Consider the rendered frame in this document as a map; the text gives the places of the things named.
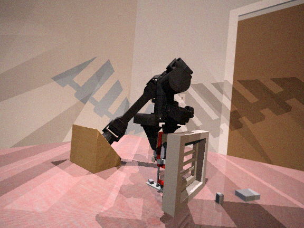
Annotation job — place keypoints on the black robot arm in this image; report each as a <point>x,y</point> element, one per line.
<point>176,79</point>

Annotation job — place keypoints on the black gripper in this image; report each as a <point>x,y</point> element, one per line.
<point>150,122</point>

